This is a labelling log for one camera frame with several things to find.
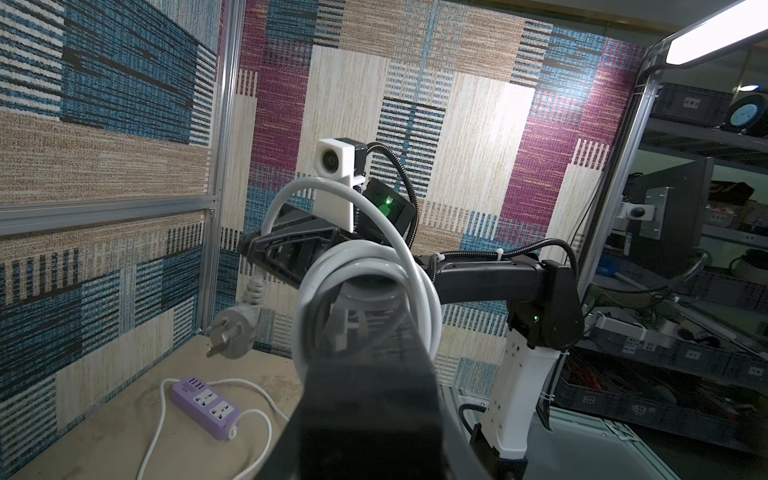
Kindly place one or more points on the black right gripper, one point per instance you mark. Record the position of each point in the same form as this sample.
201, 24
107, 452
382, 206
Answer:
297, 240

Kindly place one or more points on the black power strip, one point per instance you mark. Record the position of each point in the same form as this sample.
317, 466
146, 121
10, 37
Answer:
370, 408

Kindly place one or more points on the purple power strip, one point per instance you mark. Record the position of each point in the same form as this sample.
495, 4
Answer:
213, 412

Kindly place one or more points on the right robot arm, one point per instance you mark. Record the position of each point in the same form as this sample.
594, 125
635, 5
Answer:
544, 320

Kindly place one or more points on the grey storage shelving rack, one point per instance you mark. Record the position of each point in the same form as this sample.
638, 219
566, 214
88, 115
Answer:
676, 336

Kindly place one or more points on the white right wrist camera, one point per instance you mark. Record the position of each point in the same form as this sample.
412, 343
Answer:
341, 160

